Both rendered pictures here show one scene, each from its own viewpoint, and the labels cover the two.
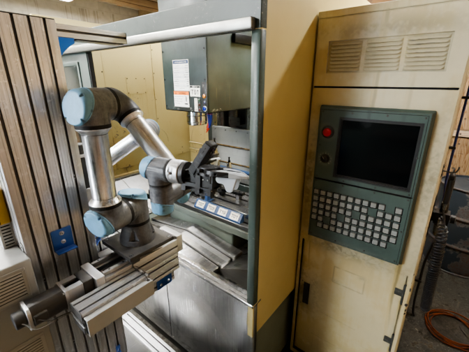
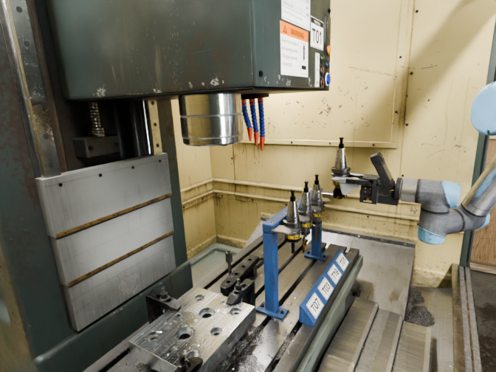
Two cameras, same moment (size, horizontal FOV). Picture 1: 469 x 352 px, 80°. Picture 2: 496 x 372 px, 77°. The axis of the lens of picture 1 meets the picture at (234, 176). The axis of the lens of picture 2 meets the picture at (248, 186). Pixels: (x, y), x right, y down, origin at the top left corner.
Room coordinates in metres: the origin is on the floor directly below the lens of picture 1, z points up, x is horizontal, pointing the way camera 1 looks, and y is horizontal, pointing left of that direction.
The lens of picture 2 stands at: (2.25, 1.13, 1.60)
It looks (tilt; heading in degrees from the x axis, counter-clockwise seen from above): 15 degrees down; 264
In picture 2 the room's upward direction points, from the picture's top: 3 degrees counter-clockwise
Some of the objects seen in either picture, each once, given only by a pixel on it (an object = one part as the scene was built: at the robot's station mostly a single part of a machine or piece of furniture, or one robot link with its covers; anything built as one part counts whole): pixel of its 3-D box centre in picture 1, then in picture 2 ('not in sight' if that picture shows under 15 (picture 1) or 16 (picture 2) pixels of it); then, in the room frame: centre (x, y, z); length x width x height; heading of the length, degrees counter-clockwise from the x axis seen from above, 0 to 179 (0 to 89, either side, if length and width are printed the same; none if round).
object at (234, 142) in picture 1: (232, 154); (122, 232); (2.59, 0.02, 1.16); 0.48 x 0.05 x 0.51; 51
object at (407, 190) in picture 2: not in sight; (407, 189); (1.66, 0.26, 1.32); 0.08 x 0.05 x 0.08; 51
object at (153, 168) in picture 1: (158, 169); not in sight; (0.86, 0.25, 1.56); 0.11 x 0.08 x 0.09; 66
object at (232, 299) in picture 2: not in sight; (240, 298); (2.19, 0.23, 0.97); 0.13 x 0.03 x 0.15; 51
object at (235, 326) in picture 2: not in sight; (196, 329); (2.33, 0.34, 0.96); 0.29 x 0.23 x 0.05; 51
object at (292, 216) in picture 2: not in sight; (292, 210); (2.01, 0.21, 1.26); 0.04 x 0.04 x 0.07
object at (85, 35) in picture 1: (86, 35); not in sight; (1.27, 0.61, 2.00); 0.32 x 0.09 x 0.05; 142
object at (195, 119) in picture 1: (197, 116); (211, 119); (2.24, 0.30, 1.56); 0.16 x 0.16 x 0.12
